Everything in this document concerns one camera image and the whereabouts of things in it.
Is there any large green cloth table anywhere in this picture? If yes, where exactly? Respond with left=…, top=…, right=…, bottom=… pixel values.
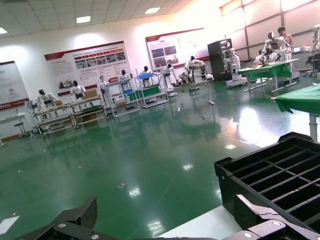
left=269, top=84, right=320, bottom=142

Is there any white desk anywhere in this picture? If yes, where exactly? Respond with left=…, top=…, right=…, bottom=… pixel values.
left=0, top=111, right=28, bottom=149

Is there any black equipment stand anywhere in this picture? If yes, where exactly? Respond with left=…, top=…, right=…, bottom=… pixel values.
left=305, top=52, right=320, bottom=77

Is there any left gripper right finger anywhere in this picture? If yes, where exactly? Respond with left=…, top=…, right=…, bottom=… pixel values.
left=224, top=194, right=320, bottom=240

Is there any white rack with blue tray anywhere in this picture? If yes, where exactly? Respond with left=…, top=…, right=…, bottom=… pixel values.
left=129, top=71, right=170, bottom=110

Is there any white table with pole legs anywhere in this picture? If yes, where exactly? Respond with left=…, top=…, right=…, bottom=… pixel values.
left=171, top=79, right=216, bottom=113

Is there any wall poster with icon row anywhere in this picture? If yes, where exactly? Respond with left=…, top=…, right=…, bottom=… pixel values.
left=0, top=60, right=30, bottom=109

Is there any white shelf rack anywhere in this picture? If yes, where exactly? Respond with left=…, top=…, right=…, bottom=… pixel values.
left=104, top=77, right=141, bottom=118

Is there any wall poster with photo row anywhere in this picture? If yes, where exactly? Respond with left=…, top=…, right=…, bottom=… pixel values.
left=44, top=40, right=133, bottom=98

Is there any black stool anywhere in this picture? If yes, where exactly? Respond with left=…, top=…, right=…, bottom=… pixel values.
left=13, top=121, right=30, bottom=139

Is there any small green cloth table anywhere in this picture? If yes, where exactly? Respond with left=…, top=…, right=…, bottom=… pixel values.
left=236, top=58, right=301, bottom=94

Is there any black cabinet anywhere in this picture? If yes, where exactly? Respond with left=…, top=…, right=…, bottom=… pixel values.
left=206, top=38, right=233, bottom=82

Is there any white paper sheet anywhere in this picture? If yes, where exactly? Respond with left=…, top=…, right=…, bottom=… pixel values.
left=0, top=214, right=21, bottom=229

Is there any wall poster with four photos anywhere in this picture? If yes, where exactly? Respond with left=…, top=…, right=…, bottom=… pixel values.
left=145, top=27, right=210, bottom=70

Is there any large workbench cardboard box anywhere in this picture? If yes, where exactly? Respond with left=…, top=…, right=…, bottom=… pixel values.
left=84, top=89, right=99, bottom=100

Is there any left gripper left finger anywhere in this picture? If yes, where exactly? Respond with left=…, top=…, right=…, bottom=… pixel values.
left=17, top=196, right=107, bottom=240

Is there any person in pink shirt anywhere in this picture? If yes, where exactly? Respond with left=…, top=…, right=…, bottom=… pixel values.
left=276, top=26, right=294, bottom=51

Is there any white tube frame workbench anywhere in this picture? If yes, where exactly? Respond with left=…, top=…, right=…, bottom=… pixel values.
left=31, top=102, right=76, bottom=136
left=70, top=95, right=110, bottom=128

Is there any black slotted divider container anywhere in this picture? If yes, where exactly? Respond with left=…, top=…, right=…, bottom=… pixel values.
left=214, top=131, right=320, bottom=226

